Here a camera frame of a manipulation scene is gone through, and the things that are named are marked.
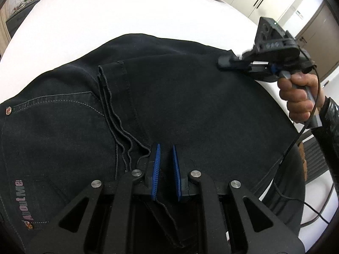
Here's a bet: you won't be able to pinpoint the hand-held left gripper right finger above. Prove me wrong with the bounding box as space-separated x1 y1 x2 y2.
172 145 306 254

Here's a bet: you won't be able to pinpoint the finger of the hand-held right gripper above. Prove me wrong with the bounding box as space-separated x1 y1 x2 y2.
217 54 252 72

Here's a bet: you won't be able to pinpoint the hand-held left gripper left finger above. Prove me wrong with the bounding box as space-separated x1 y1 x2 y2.
26 143 161 254

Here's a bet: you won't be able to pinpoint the black pants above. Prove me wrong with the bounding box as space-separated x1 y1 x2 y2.
0 33 305 254

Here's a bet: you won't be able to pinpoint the person's right forearm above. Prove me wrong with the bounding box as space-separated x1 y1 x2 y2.
311 97 339 217

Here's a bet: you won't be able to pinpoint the person's right hand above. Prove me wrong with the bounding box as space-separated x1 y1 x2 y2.
277 73 326 123

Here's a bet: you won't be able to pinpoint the brown door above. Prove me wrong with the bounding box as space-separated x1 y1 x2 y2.
294 1 339 80

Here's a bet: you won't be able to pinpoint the white wardrobe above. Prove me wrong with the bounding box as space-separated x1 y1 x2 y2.
217 0 313 32

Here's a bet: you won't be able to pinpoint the bed with grey headboard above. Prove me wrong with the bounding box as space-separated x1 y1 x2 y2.
0 0 322 127

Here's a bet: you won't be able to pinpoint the grey nightstand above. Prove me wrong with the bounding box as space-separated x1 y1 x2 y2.
5 0 40 39

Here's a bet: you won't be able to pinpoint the beige curtain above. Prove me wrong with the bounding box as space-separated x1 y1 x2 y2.
0 18 11 48

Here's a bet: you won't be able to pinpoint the black cable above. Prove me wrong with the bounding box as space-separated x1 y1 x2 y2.
273 63 334 224

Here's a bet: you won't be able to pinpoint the white wire basket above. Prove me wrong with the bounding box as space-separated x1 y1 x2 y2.
11 0 36 11

